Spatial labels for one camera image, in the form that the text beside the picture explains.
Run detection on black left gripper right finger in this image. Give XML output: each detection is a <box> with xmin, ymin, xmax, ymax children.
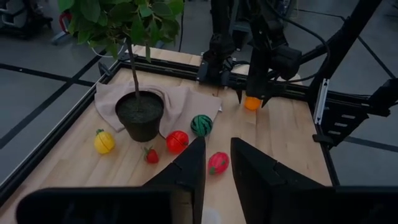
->
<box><xmin>229</xmin><ymin>137</ymin><xmax>325</xmax><ymax>224</ymax></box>

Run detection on dark office chair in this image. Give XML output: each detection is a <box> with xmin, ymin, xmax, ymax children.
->
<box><xmin>0</xmin><ymin>0</ymin><xmax>53</xmax><ymax>40</ymax></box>

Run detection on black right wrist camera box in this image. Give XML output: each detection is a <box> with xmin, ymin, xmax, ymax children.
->
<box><xmin>270</xmin><ymin>45</ymin><xmax>303</xmax><ymax>81</ymax></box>

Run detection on grey floor stand leg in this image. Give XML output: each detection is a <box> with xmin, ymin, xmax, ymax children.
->
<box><xmin>51</xmin><ymin>30</ymin><xmax>72</xmax><ymax>45</ymax></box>

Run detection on green striped toy watermelon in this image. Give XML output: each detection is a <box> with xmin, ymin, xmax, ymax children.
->
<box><xmin>190</xmin><ymin>114</ymin><xmax>214</xmax><ymax>138</ymax></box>

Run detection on green plant in black pot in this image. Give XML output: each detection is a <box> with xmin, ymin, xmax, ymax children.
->
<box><xmin>57</xmin><ymin>0</ymin><xmax>186</xmax><ymax>143</ymax></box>

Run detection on yellow toy fruit green top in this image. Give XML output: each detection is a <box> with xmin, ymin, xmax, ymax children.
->
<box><xmin>93</xmin><ymin>128</ymin><xmax>116</xmax><ymax>155</ymax></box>

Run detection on white floor cable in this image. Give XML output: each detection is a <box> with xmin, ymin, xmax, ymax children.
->
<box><xmin>88</xmin><ymin>39</ymin><xmax>127</xmax><ymax>59</ymax></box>

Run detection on small red toy strawberry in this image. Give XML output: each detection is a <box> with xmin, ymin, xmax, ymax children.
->
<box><xmin>142</xmin><ymin>146</ymin><xmax>160</xmax><ymax>165</ymax></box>

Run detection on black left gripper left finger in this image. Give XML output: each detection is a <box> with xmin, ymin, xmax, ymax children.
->
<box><xmin>142</xmin><ymin>136</ymin><xmax>207</xmax><ymax>224</ymax></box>

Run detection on beige cloth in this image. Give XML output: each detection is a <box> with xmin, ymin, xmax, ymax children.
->
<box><xmin>94</xmin><ymin>81</ymin><xmax>223</xmax><ymax>138</ymax></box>

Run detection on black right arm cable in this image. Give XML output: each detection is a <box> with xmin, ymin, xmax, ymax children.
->
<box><xmin>264</xmin><ymin>0</ymin><xmax>331</xmax><ymax>84</ymax></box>

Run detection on orange toy orange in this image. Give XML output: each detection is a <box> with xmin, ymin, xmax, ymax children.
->
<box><xmin>244</xmin><ymin>96</ymin><xmax>262</xmax><ymax>111</ymax></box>

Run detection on pink-red toy fruit green spots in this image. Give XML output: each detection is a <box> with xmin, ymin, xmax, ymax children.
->
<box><xmin>207</xmin><ymin>151</ymin><xmax>231</xmax><ymax>175</ymax></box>

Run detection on silver metal bracket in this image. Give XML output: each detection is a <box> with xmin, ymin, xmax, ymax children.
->
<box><xmin>313</xmin><ymin>77</ymin><xmax>330</xmax><ymax>126</ymax></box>

